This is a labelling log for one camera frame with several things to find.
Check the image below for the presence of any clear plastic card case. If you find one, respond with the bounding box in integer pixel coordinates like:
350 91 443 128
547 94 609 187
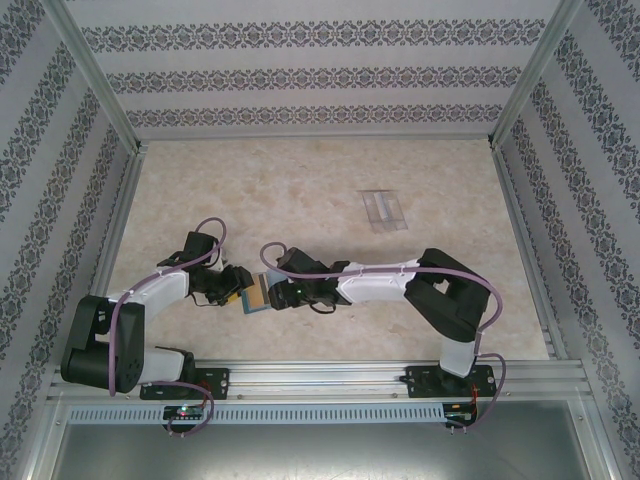
357 188 410 235

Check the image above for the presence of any grey metal sheet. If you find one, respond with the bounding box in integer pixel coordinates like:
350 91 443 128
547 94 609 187
29 422 616 480

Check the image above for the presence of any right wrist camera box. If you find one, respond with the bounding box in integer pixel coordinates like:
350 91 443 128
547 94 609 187
276 247 331 282

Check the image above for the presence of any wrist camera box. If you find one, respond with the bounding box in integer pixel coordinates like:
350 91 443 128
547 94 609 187
276 247 331 282
182 230 222 269

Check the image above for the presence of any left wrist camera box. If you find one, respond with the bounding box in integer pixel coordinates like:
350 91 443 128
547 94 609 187
182 230 222 269

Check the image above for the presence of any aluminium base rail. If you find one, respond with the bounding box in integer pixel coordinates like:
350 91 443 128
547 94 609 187
48 360 587 402

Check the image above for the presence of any slotted grey cable duct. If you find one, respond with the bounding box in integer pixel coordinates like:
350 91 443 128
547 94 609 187
66 402 447 425

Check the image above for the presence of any left side aluminium rail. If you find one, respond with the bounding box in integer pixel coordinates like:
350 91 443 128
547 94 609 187
88 142 150 301

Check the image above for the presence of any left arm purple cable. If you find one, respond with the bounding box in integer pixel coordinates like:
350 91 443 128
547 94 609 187
107 217 232 439

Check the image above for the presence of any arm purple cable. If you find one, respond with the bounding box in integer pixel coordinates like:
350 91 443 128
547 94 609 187
107 217 232 439
259 242 507 436

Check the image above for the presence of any rear aluminium rail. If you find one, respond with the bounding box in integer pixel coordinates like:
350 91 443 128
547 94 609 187
137 131 495 144

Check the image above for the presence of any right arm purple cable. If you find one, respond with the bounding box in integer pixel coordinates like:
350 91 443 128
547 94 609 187
259 242 507 436

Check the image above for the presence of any right side aluminium rail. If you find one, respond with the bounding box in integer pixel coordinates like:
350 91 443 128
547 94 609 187
489 142 571 361

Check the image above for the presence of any left rear aluminium frame post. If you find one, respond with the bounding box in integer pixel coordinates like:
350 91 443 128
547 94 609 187
42 0 144 154

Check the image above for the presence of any aluminium frame post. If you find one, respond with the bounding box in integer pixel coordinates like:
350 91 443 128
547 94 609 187
42 0 144 154
485 0 585 149

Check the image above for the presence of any right rear aluminium frame post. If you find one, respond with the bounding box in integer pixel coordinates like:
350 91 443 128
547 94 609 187
485 0 585 149

